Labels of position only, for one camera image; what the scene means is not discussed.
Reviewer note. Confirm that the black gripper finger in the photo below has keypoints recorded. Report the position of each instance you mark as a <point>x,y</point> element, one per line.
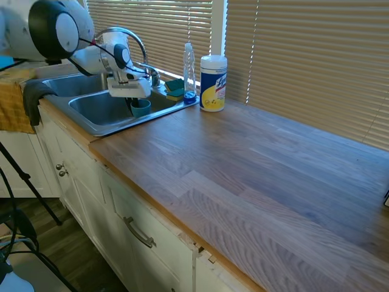
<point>129,101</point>
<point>136,102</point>

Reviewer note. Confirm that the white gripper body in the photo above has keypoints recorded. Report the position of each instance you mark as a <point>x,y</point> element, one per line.
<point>129,88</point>

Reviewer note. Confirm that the teal mug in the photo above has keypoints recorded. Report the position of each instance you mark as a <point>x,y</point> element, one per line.
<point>143,111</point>

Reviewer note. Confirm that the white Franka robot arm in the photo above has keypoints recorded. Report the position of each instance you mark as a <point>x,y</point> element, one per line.
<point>45,30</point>

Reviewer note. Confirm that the stainless steel double sink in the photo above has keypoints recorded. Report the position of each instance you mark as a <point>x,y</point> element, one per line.
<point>88,112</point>

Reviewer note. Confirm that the chrome faucet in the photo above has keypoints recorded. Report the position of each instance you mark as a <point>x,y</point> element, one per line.
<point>156,79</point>

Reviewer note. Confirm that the green yellow sponge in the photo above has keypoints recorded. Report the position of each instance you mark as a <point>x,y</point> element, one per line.
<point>174,84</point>
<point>175,95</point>

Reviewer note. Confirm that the clear dish soap bottle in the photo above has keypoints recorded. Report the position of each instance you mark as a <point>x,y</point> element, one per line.
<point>189,70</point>

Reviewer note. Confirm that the narrow beige window blind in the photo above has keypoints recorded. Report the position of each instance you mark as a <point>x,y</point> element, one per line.
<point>173,33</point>

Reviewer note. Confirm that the Lysol wipes canister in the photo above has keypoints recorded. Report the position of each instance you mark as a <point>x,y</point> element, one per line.
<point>213,88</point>

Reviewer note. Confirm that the round metal cabinet knob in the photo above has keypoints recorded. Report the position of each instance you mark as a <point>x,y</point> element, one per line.
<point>60,166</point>
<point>63,173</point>

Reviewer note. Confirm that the grey cloth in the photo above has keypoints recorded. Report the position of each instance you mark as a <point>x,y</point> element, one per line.
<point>32,97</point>

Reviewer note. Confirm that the white kitchen cabinet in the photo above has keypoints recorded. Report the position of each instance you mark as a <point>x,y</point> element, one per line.
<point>91,194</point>

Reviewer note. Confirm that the yellow towel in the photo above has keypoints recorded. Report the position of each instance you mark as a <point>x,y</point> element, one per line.
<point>10,100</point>

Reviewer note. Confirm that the blue plastic object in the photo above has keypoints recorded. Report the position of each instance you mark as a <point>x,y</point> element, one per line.
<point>6,62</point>

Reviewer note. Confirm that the black tripod leg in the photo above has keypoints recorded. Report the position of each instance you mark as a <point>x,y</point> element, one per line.
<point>30,188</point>

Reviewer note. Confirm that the wide beige window blind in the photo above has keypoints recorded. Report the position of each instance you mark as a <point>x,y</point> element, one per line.
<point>310,61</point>

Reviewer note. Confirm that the white plastic bottle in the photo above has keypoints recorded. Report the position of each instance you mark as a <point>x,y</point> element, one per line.
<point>12,278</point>

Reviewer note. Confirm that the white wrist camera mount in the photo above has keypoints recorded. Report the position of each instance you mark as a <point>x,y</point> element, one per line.
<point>135,76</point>

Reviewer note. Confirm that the white window frame post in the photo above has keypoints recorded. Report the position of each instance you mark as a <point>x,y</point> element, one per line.
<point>219,27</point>

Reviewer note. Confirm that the black equipment frame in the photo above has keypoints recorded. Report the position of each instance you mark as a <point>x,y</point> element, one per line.
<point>25,225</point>

